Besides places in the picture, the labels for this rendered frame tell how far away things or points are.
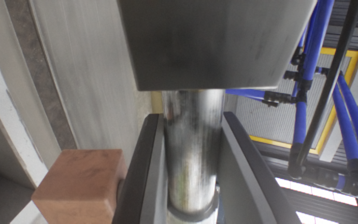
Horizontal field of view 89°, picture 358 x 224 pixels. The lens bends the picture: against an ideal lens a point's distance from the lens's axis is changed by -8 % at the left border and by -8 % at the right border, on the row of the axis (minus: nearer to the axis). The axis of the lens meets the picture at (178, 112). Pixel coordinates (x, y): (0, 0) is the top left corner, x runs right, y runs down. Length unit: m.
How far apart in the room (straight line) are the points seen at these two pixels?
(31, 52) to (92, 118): 0.19
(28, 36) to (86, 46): 0.11
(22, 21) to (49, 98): 0.13
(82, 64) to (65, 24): 0.08
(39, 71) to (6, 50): 0.06
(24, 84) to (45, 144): 0.12
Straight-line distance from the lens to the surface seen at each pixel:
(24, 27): 0.39
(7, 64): 0.37
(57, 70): 0.41
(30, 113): 0.40
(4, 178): 0.22
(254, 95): 0.70
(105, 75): 0.50
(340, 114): 0.69
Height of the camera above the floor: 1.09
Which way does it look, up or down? 21 degrees down
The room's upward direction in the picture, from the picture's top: 102 degrees clockwise
